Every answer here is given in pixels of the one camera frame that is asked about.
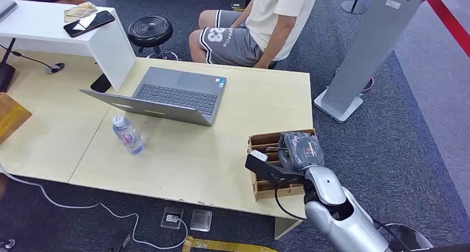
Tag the grey laptop corner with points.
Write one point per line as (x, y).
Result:
(6, 7)

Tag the folded paper cloth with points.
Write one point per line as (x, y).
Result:
(78, 11)

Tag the grey open laptop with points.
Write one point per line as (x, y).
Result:
(172, 96)

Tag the black stanchion base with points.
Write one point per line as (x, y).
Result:
(353, 4)

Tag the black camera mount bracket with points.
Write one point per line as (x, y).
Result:
(270, 171)

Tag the black monitor stand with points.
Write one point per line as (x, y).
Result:
(6, 70)

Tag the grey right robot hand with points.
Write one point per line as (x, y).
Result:
(301, 151)

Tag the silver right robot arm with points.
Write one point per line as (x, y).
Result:
(341, 213)

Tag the clear plastic water bottle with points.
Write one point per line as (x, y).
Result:
(127, 136)

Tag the floor power socket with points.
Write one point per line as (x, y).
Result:
(172, 218)

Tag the grey kiosk stand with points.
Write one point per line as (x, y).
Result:
(371, 48)

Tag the black smartphone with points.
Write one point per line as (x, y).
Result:
(89, 23)

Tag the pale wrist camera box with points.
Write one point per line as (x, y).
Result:
(258, 155)

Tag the silver floor socket cover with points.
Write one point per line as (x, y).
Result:
(201, 220)

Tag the seated person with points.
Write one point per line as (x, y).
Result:
(253, 26)

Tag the wooden slotted card holder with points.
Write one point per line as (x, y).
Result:
(265, 158)

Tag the black round stool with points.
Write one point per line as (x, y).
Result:
(150, 31)

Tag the brown cardboard box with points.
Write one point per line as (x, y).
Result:
(10, 116)

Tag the yellow floor tape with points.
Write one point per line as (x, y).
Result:
(220, 246)

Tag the black mouse pad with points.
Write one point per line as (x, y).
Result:
(101, 83)

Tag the white desk riser shelf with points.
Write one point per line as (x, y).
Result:
(62, 34)

